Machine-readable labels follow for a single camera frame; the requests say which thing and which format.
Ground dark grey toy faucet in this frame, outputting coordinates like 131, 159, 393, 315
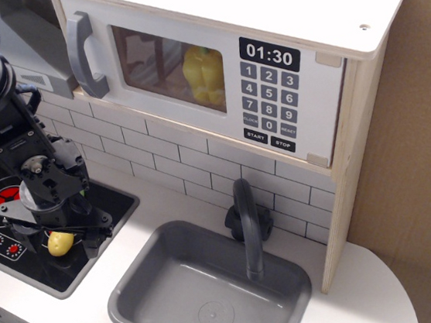
224, 178, 274, 282

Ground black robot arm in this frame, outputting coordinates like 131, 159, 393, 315
0, 55, 114, 259

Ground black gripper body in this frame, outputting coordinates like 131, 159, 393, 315
0, 183, 114, 236

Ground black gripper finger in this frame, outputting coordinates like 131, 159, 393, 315
10, 224, 45, 254
82, 229, 111, 259

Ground black toy stovetop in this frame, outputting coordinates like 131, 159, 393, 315
0, 160, 139, 299

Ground yellow toy potato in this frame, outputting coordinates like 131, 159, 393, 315
47, 231, 74, 257

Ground grey toy sink basin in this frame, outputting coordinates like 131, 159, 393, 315
108, 221, 312, 323

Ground wooden toy microwave cabinet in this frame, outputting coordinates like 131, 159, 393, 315
50, 0, 431, 322

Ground white toy microwave door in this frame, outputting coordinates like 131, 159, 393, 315
60, 0, 345, 168

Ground yellow toy bell pepper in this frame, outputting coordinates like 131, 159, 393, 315
182, 46, 225, 106

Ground brown cardboard panel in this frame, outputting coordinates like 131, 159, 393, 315
348, 0, 431, 323

